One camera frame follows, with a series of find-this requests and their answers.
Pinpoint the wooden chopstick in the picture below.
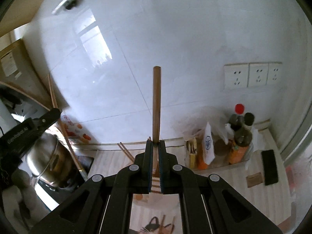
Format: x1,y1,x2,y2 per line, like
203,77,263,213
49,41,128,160
46,73,88,180
152,66,161,177
117,142,135,163

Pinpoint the steel cooking pot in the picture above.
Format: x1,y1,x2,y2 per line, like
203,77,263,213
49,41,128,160
25,132,73,188

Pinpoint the brown small card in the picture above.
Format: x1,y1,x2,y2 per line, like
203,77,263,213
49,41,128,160
246,172,263,188

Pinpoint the white snack bag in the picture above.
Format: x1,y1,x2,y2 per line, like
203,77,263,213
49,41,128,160
203,123,215,165

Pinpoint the wooden chopstick beside gripper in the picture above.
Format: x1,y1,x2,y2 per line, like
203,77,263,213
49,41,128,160
117,142,135,163

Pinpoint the orange label bottle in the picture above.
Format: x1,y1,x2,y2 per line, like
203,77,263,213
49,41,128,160
227,127,252,165

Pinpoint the striped cat placemat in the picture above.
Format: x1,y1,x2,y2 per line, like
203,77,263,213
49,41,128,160
89,144,291,233

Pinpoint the yellow box package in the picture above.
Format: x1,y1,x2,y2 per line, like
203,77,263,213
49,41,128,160
186,137,197,169

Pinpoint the fruit printed sticker strip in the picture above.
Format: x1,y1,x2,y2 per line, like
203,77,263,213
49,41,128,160
61,114,93,144

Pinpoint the black phone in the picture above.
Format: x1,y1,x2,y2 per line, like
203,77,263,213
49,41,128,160
261,150,279,186

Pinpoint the red capped sauce bottle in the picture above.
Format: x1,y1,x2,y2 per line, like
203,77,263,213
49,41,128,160
229,104,245,132

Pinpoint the triple white wall socket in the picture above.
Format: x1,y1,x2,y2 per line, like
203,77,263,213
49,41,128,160
224,62,283,90

